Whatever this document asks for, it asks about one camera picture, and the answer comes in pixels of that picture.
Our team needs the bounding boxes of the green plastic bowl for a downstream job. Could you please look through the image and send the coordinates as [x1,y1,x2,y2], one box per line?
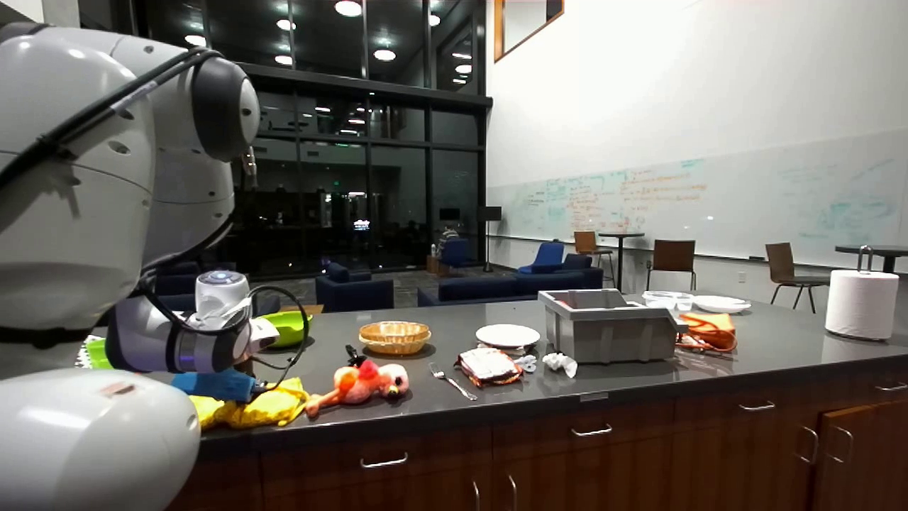
[252,310,313,350]

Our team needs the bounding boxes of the tall dark table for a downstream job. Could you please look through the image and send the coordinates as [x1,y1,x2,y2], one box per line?
[596,228,647,292]

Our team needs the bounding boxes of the wrapped sandwich packet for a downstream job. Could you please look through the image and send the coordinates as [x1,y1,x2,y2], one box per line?
[455,343,526,390]

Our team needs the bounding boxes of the wooden counter cabinet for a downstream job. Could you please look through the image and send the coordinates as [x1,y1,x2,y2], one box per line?
[167,352,908,511]

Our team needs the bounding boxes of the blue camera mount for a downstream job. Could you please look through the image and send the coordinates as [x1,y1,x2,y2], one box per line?
[171,370,265,407]

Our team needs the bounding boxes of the wooden chair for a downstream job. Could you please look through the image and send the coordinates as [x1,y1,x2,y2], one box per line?
[570,228,606,264]

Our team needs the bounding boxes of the seated person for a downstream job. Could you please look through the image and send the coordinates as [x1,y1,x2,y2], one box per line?
[430,221,477,274]

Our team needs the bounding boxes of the long navy sofa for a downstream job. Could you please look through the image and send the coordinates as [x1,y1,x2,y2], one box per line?
[418,268,606,308]

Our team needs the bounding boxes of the white paper towel roll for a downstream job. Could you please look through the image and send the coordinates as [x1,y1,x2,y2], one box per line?
[823,268,899,342]

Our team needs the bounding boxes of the white plate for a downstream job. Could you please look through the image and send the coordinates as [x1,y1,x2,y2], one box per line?
[474,322,543,352]
[689,292,753,315]

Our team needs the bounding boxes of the woven wicker basket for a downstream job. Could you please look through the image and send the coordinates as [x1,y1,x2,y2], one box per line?
[355,319,434,359]

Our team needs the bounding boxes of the wall whiteboard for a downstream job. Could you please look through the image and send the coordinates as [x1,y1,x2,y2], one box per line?
[491,126,908,268]

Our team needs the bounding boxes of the orange pink flamingo plush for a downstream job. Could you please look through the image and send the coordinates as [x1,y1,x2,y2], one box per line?
[302,354,413,421]

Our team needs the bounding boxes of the blue lounge chair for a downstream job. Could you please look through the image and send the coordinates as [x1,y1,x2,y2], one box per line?
[518,239,569,278]

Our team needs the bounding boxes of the yellow knitted cloth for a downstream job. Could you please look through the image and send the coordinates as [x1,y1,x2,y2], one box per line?
[189,376,313,435]

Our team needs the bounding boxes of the clear plastic container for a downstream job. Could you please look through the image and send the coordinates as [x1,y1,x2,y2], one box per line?
[640,286,695,312]

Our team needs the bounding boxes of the brown chair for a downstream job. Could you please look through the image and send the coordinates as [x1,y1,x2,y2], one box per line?
[647,239,699,292]
[763,239,831,312]

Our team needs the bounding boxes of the small white object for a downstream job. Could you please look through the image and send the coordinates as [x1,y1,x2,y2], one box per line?
[539,350,580,380]

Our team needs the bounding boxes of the metal spoon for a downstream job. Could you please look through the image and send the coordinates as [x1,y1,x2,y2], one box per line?
[431,367,481,403]

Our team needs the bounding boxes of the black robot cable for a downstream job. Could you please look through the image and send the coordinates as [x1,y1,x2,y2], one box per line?
[251,285,315,393]

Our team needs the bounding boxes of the wood framed window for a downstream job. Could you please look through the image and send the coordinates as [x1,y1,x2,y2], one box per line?
[491,0,566,66]

